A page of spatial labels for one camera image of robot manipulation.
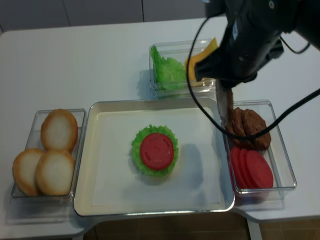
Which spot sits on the yellow cheese slice stack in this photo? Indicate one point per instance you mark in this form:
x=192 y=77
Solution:
x=211 y=47

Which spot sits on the bread bun slice front left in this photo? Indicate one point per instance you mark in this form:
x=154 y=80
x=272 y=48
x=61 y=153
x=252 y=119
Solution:
x=24 y=170

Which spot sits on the green lettuce leaf on tray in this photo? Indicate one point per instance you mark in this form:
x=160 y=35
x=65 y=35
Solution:
x=135 y=151

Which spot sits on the bread bun slice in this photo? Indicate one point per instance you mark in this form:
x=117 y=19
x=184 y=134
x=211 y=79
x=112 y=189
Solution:
x=54 y=173
x=59 y=131
x=24 y=170

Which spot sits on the red tomato slice left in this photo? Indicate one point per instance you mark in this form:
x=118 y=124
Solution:
x=234 y=154

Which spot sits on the brown meat patty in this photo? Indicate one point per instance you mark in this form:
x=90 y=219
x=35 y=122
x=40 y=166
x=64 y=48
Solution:
x=239 y=130
x=253 y=123
x=226 y=106
x=229 y=129

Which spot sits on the clear bun container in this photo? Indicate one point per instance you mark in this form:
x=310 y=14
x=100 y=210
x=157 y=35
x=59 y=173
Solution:
x=34 y=141

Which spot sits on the bread bun slice rear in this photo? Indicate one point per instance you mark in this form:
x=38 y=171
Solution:
x=59 y=131

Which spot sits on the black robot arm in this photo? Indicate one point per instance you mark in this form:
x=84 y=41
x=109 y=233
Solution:
x=285 y=16

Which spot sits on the clear patty tomato container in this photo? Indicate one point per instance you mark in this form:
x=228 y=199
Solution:
x=284 y=180

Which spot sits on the red tomato slice middle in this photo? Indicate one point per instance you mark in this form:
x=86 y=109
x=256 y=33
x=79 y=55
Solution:
x=248 y=184

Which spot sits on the clear lettuce cheese container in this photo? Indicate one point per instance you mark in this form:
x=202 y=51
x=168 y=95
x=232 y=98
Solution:
x=180 y=51

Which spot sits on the bread bun slice front right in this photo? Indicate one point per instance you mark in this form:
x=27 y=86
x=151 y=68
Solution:
x=54 y=173

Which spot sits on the red tomato slice on tray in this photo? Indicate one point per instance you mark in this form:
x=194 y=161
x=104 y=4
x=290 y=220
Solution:
x=157 y=151

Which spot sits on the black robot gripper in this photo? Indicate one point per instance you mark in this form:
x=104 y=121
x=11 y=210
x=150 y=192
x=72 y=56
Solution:
x=244 y=50

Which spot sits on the red tomato slice right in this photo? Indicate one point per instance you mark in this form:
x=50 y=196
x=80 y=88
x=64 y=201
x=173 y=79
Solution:
x=258 y=170

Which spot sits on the white paper tray liner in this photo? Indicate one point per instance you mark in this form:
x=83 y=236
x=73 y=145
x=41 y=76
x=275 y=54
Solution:
x=193 y=181

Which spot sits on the green lettuce leaves in container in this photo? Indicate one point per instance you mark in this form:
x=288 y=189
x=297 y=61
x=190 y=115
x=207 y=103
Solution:
x=170 y=74

